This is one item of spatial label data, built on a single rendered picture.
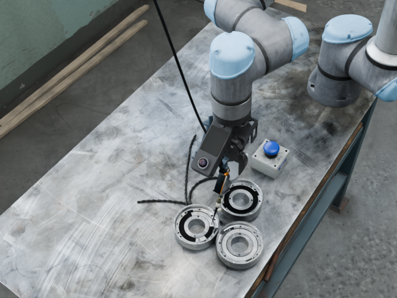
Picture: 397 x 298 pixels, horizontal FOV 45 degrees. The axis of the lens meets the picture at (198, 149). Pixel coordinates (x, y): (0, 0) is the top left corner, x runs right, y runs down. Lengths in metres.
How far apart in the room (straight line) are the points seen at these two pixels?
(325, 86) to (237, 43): 0.60
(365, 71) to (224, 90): 0.51
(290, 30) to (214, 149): 0.26
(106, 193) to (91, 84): 1.54
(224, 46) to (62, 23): 2.07
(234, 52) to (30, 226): 0.69
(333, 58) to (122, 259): 0.73
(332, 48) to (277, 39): 0.46
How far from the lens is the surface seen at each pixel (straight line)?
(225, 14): 0.93
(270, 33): 0.86
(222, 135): 0.92
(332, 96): 1.38
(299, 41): 0.88
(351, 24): 1.31
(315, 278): 1.99
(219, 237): 1.10
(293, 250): 1.76
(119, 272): 1.11
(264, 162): 1.20
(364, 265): 2.06
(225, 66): 0.80
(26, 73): 2.75
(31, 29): 2.68
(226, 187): 1.06
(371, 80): 1.25
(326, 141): 1.32
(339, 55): 1.29
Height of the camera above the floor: 1.79
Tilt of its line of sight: 51 degrees down
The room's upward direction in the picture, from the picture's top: 4 degrees counter-clockwise
